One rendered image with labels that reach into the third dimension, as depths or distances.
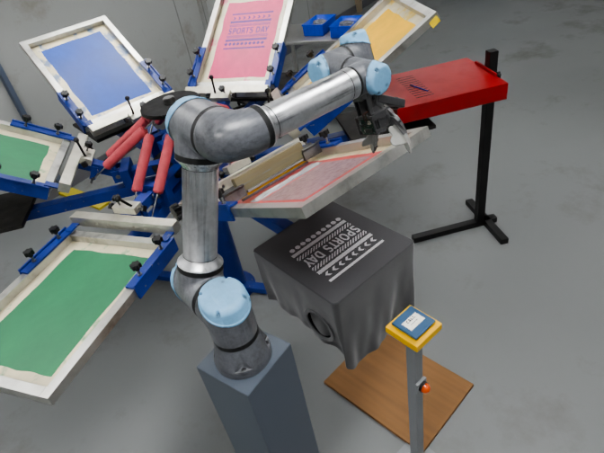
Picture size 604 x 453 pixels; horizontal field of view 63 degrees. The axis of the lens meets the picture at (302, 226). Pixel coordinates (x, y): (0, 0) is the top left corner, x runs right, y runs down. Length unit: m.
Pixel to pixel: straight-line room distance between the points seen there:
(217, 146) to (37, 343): 1.27
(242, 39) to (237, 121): 2.46
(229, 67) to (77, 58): 0.98
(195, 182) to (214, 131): 0.17
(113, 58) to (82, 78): 0.26
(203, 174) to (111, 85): 2.36
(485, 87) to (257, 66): 1.38
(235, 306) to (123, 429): 1.84
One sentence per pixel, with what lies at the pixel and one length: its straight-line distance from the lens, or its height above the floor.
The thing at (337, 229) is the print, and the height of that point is 0.95.
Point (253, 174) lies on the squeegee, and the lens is 1.99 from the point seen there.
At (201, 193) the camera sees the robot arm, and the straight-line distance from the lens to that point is 1.14.
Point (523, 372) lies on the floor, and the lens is 2.78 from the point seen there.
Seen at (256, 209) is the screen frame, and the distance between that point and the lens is 1.64.
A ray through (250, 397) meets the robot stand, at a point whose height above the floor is 1.19.
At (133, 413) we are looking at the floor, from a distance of 2.93.
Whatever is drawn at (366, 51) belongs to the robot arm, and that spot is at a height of 1.78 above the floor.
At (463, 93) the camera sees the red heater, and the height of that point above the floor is 1.10.
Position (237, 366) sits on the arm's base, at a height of 1.24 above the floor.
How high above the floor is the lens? 2.20
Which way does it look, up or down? 37 degrees down
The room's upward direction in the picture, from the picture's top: 11 degrees counter-clockwise
